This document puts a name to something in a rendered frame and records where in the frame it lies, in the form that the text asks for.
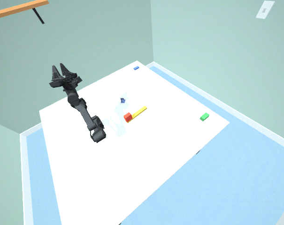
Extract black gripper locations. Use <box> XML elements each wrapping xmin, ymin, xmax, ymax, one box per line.
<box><xmin>49</xmin><ymin>63</ymin><xmax>77</xmax><ymax>93</ymax></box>

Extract green block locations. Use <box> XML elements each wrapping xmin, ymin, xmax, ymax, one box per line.
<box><xmin>200</xmin><ymin>113</ymin><xmax>209</xmax><ymax>121</ymax></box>

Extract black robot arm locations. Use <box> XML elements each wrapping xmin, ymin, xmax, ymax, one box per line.
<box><xmin>67</xmin><ymin>76</ymin><xmax>106</xmax><ymax>143</ymax></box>

